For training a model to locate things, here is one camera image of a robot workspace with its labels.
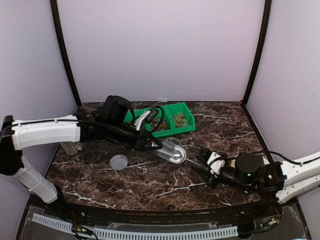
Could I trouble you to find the metal scoop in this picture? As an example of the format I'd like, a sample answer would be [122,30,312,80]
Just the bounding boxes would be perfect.
[153,139,200,166]

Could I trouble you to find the clear plastic cup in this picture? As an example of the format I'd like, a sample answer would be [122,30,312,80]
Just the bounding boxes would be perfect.
[165,137,182,146]

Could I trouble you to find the green bin mixed candies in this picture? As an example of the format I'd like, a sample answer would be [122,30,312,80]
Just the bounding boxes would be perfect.
[141,105,174,138]

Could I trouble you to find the green bin colourful candies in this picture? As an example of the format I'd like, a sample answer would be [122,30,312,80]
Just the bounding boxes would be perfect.
[123,109,143,123]

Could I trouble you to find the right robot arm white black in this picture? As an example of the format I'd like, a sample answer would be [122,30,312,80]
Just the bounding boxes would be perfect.
[192,148,320,217]

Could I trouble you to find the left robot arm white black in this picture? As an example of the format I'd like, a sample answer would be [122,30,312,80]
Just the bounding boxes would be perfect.
[0,95,165,218]

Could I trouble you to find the beige floral plate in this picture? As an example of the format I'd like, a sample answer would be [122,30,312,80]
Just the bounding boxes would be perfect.
[230,160,236,168]

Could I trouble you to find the grey round plastic lid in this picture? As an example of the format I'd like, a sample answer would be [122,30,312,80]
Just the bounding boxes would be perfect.
[109,154,129,171]

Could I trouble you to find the white orange bowl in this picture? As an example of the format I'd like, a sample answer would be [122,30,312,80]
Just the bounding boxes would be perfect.
[259,155,270,166]

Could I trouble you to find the white patterned mug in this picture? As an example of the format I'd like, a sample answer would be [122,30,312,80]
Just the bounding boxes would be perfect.
[60,142,83,156]

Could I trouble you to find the black front rail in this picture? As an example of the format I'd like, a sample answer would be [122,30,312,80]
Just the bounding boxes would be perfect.
[24,192,298,227]

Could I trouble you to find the white slotted cable duct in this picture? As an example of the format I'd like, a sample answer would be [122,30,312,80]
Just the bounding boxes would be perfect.
[31,213,239,240]

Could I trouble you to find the right black frame post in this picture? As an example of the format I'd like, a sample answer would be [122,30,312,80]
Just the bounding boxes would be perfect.
[242,0,272,108]

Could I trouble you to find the black frame post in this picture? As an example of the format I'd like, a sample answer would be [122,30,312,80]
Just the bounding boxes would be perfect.
[49,0,82,107]
[242,0,272,108]

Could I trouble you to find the left black frame post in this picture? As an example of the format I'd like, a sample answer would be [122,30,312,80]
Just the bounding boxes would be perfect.
[49,0,82,107]

